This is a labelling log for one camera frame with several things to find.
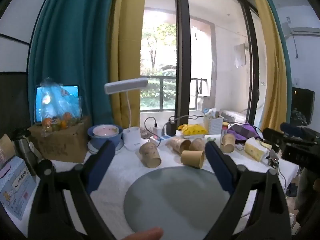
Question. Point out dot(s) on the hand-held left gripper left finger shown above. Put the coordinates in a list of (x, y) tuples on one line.
[(100, 166)]

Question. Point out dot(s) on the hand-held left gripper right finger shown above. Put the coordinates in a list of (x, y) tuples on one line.
[(220, 170)]

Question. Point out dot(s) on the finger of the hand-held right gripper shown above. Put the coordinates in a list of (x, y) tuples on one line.
[(273, 134), (293, 129)]

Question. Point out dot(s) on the plain brown paper cup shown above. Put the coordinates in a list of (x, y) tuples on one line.
[(192, 158)]

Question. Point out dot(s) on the printed brown paper cup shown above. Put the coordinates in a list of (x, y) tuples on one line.
[(228, 142), (197, 143), (149, 155), (178, 145)]

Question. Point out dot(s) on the person's right forearm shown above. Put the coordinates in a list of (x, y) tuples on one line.
[(308, 197)]

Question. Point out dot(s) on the person's left hand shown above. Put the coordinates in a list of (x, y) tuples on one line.
[(146, 233)]

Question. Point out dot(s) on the yellow tissue box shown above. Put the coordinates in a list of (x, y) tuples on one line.
[(255, 148)]

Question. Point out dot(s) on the small grey clip gadget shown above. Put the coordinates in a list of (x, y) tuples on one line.
[(273, 158)]

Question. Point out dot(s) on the white tablecloth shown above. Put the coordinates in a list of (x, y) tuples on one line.
[(120, 180)]

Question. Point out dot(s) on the purple bag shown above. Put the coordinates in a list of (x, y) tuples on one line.
[(242, 131)]

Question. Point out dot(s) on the blue bowl with pink lid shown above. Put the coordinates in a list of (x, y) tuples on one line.
[(105, 133)]

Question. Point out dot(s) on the white ribbed appliance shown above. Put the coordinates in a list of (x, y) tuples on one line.
[(233, 116)]

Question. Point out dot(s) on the cardboard box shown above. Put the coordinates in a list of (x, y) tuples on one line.
[(62, 142)]

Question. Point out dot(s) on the white basket holder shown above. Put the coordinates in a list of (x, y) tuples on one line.
[(213, 124)]

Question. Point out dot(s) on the yellow cloth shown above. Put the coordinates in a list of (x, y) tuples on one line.
[(192, 130)]

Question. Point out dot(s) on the grey round plate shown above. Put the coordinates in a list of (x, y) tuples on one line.
[(175, 200)]

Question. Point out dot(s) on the white desk lamp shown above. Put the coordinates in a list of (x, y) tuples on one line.
[(128, 120)]

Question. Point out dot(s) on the black charger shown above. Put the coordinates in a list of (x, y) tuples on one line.
[(171, 128)]

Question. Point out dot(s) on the white power strip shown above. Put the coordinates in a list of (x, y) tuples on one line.
[(160, 138)]

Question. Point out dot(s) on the white charger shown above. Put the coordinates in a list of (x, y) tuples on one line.
[(157, 130)]

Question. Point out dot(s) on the yellow curtain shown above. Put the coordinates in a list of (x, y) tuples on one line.
[(271, 62), (127, 30)]

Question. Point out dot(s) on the plastic bag of oranges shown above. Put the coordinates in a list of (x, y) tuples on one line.
[(58, 105)]

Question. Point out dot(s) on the steel thermos bottle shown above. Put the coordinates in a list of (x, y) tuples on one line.
[(23, 145)]

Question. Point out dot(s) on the tablet screen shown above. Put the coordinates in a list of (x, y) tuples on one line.
[(40, 105)]

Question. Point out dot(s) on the hanging white cloth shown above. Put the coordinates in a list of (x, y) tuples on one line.
[(240, 55)]

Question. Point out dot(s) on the teal curtain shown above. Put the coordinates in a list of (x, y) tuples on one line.
[(280, 42), (72, 42)]

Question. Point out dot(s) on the light blue printed box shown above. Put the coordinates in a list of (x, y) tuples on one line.
[(15, 190)]

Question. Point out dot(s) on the balcony railing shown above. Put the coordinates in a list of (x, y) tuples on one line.
[(160, 92)]

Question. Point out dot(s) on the white air conditioner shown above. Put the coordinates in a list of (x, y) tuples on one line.
[(301, 31)]

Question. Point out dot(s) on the dark sliding door frame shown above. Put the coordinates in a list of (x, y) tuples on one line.
[(182, 50)]

